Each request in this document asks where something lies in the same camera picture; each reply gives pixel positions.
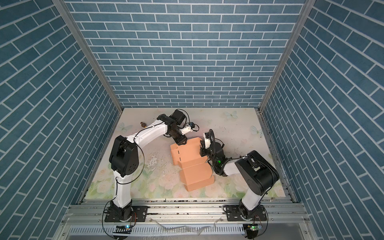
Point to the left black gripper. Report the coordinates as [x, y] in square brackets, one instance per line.
[181, 140]

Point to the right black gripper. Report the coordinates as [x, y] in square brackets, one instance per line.
[203, 152]

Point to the orange cardboard paper box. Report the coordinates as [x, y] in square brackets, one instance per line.
[195, 173]

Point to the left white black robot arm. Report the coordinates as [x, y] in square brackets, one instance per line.
[124, 157]

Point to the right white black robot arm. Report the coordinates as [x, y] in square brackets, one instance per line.
[259, 175]

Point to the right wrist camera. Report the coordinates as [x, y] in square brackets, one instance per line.
[207, 141]

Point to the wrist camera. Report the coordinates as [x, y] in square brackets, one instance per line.
[189, 127]
[207, 141]

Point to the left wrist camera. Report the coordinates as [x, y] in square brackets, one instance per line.
[189, 127]

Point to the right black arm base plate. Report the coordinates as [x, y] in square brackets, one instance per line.
[235, 213]

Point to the white slotted cable duct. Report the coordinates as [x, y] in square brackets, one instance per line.
[156, 230]

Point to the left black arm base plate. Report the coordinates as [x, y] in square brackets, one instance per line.
[128, 214]

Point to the aluminium mounting rail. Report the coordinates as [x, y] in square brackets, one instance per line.
[188, 212]

